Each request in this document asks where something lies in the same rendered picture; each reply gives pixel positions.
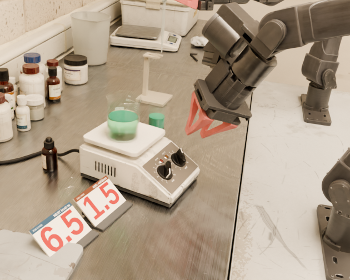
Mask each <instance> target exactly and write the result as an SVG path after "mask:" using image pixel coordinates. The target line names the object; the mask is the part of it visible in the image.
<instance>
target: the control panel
mask: <svg viewBox="0 0 350 280"><path fill-rule="evenodd" d="M178 150H179V148H178V147H177V146H176V145H175V144H173V143H172V142H170V143H169V144H168V145H166V146H165V147H164V148H163V149H162V150H161V151H159V152H158V153H157V154H156V155H155V156H154V157H152V158H151V159H150V160H149V161H148V162H147V163H145V164H144V165H143V166H142V167H143V168H144V169H145V170H146V171H147V172H148V173H149V174H150V175H151V176H152V177H153V178H154V179H156V180H157V181H158V182H159V183H160V184H161V185H162V186H163V187H164V188H165V189H166V190H167V191H168V192H169V193H171V194H173V193H174V191H175V190H176V189H177V188H178V187H179V186H180V185H181V184H182V183H183V182H184V181H185V180H186V179H187V178H188V177H189V176H190V175H191V174H192V173H193V172H194V170H195V169H196V168H197V167H198V166H197V165H196V164H195V163H194V162H193V161H192V160H191V159H190V158H189V157H187V156H186V155H185V154H184V155H185V158H186V164H185V166H183V167H179V166H177V165H175V164H174V163H173V162H172V160H171V155H172V154H173V153H176V152H177V151H178ZM165 155H167V156H168V158H166V157H165ZM160 159H162V160H163V163H162V162H160ZM167 161H170V162H171V169H172V173H173V177H172V178H171V179H170V180H166V179H163V178H162V177H160V176H159V174H158V172H157V168H158V166H160V165H164V164H165V163H166V162H167Z"/></svg>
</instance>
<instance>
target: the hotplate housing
mask: <svg viewBox="0 0 350 280"><path fill-rule="evenodd" d="M170 142H172V141H171V140H169V139H168V138H166V137H162V138H161V139H160V140H158V141H157V142H156V143H155V144H153V145H152V146H150V147H149V148H148V149H147V150H146V151H144V152H143V153H142V154H141V155H139V156H138V157H131V156H128V155H125V154H121V153H118V152H115V151H112V150H110V149H106V148H103V147H100V146H97V145H94V144H91V143H88V142H86V143H84V144H82V145H81V146H80V147H79V170H80V173H81V176H82V177H85V178H88V179H91V180H93V181H96V182H97V181H99V180H100V179H101V178H103V177H104V176H107V177H108V178H109V180H110V181H111V182H112V183H113V185H114V186H115V187H116V188H117V189H119V190H122V191H124V192H127V193H130V194H133V195H135V196H138V197H141V198H144V199H147V200H149V201H152V202H155V203H158V204H161V205H163V206H166V207H169V208H170V207H171V205H172V204H173V203H174V202H175V201H176V200H177V199H178V198H179V197H180V196H181V195H182V193H183V192H184V191H185V190H186V189H187V188H188V187H189V186H190V185H191V184H192V183H193V182H194V180H195V179H196V178H197V177H198V175H199V171H200V169H199V167H197V168H196V169H195V170H194V172H193V173H192V174H191V175H190V176H189V177H188V178H187V179H186V180H185V181H184V182H183V183H182V184H181V185H180V186H179V187H178V188H177V189H176V190H175V191H174V193H173V194H171V193H169V192H168V191H167V190H166V189H165V188H164V187H163V186H162V185H161V184H160V183H159V182H158V181H157V180H156V179H154V178H153V177H152V176H151V175H150V174H149V173H148V172H147V171H146V170H145V169H144V168H143V167H142V166H143V165H144V164H145V163H147V162H148V161H149V160H150V159H151V158H152V157H154V156H155V155H156V154H157V153H158V152H159V151H161V150H162V149H163V148H164V147H165V146H166V145H168V144H169V143H170ZM172 143H173V142H172ZM173 144H174V143H173ZM178 148H179V147H178Z"/></svg>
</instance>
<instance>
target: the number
mask: <svg viewBox="0 0 350 280"><path fill-rule="evenodd" d="M87 228H88V226H87V225H86V224H85V223H84V221H83V220H82V219H81V217H80V216H79V215H78V214H77V212H76V211H75V210H74V209H73V207H72V206H71V207H69V208H68V209H67V210H66V211H64V212H63V213H61V214H60V215H59V216H58V217H56V218H55V219H54V220H52V221H51V222H49V223H48V224H47V225H45V226H44V227H43V228H41V229H40V230H39V231H37V232H36V233H35V234H34V235H35V236H36V237H37V238H38V240H39V241H40V242H41V243H42V245H43V246H44V247H45V249H46V250H47V251H48V253H49V254H50V255H51V256H52V255H53V254H55V253H56V252H57V251H58V250H59V249H61V248H62V247H63V246H64V245H65V244H66V243H68V242H72V241H73V240H74V239H76V238H77V237H78V236H79V235H80V234H82V233H83V232H84V231H85V230H86V229H87Z"/></svg>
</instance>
